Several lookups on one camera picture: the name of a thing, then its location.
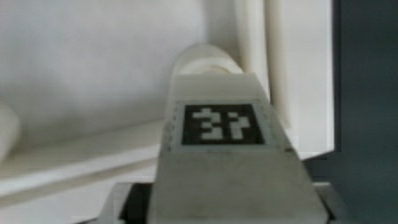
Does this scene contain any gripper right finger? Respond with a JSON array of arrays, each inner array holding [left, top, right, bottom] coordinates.
[[314, 182, 355, 224]]

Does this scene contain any white square table top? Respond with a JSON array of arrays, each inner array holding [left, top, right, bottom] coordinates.
[[0, 0, 280, 224]]

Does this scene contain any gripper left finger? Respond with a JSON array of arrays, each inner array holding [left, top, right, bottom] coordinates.
[[74, 182, 152, 224]]

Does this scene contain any white U-shaped fence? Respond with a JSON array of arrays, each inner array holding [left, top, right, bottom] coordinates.
[[264, 0, 333, 159]]

